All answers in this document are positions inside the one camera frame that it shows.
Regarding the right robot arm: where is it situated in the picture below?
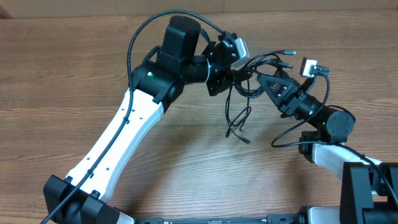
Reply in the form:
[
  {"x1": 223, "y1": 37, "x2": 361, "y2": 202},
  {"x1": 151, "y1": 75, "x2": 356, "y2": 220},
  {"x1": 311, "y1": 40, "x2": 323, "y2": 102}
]
[{"x1": 258, "y1": 72, "x2": 397, "y2": 223}]

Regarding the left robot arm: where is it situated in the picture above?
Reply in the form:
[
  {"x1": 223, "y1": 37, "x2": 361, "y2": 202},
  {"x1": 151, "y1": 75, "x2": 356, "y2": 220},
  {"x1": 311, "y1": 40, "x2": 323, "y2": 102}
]
[{"x1": 44, "y1": 10, "x2": 250, "y2": 224}]

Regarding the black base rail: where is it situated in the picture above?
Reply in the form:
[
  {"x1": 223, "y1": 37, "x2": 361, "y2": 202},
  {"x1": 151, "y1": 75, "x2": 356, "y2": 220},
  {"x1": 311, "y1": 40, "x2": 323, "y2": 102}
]
[{"x1": 135, "y1": 214, "x2": 306, "y2": 224}]

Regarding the black USB-A cable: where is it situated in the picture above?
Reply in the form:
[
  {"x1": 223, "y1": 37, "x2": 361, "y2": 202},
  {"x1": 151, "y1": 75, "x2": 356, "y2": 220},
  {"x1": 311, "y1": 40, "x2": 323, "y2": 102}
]
[{"x1": 224, "y1": 60, "x2": 295, "y2": 146}]

